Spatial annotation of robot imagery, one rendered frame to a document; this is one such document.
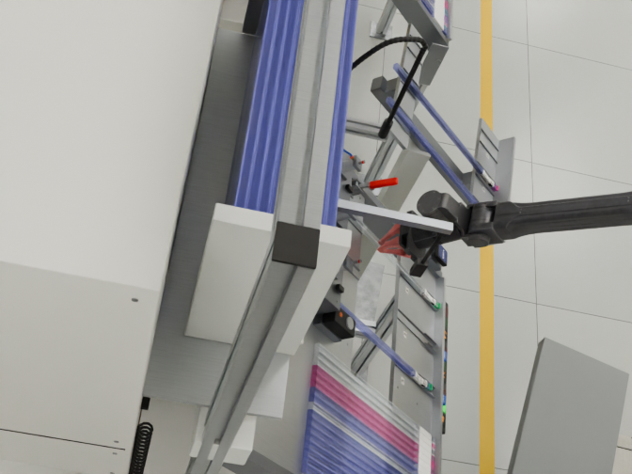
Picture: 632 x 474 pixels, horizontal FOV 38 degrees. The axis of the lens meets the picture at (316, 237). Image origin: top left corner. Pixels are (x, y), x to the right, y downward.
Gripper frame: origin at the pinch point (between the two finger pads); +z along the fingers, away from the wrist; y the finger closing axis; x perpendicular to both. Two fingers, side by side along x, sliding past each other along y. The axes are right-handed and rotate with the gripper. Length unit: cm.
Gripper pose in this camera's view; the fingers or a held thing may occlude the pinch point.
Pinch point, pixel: (381, 246)
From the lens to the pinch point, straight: 199.6
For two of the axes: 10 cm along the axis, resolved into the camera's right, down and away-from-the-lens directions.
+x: 5.8, 4.8, 6.6
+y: -1.1, 8.5, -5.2
